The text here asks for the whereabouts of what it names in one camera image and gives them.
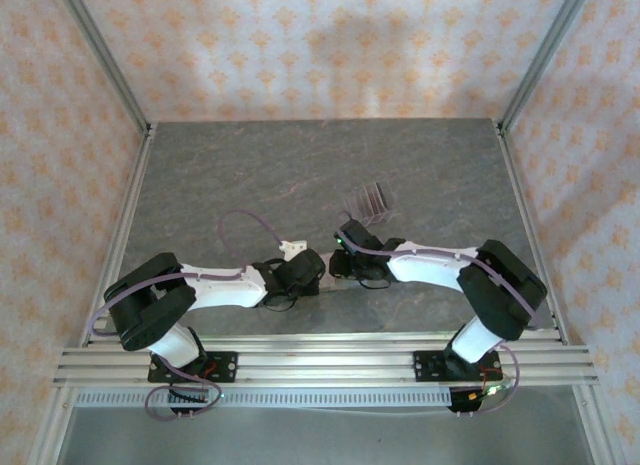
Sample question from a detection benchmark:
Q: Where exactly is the clear acrylic card rack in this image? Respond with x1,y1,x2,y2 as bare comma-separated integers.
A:
341,183,397,225

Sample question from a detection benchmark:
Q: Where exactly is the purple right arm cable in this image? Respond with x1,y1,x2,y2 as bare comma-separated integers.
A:
337,212,544,419

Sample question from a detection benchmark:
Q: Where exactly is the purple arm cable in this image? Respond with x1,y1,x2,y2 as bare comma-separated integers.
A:
89,209,286,422
337,212,544,419

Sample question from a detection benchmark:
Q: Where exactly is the thin aluminium table edge rail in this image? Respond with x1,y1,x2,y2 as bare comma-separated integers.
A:
82,332,569,347

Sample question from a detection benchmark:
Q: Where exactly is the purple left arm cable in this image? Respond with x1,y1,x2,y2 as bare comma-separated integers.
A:
89,209,286,422

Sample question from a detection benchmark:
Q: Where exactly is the wide aluminium frame rail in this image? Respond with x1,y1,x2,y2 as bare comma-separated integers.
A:
52,342,600,388

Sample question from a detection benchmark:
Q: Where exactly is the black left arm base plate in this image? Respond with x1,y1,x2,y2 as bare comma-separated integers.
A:
147,351,239,385

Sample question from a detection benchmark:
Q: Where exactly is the white slotted cable duct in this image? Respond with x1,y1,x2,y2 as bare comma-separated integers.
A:
74,387,454,410

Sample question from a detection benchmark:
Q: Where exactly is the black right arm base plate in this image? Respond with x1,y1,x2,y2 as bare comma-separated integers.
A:
413,349,501,384

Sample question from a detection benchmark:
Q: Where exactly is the aluminium table side rail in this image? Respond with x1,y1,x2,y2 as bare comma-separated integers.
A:
493,119,571,346
79,123,160,346

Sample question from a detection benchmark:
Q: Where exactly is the large black bracket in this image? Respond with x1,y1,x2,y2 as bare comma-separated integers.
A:
446,384,485,420

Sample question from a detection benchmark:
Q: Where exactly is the small circuit board with wires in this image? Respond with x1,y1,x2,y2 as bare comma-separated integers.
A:
469,367,516,404

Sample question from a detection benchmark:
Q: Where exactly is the aluminium frame post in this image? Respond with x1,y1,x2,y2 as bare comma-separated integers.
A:
498,0,597,136
54,0,154,136

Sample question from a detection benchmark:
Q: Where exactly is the aluminium frame leg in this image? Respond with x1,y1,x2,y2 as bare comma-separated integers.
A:
572,384,619,465
29,384,76,465

